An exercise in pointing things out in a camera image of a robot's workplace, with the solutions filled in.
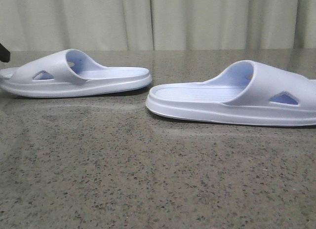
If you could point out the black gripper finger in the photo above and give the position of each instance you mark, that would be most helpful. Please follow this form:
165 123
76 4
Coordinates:
4 54

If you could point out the beige background curtain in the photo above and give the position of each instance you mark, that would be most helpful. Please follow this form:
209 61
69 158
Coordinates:
50 25

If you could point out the light blue slipper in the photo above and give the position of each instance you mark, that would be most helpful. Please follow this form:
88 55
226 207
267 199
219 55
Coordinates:
246 92
71 73

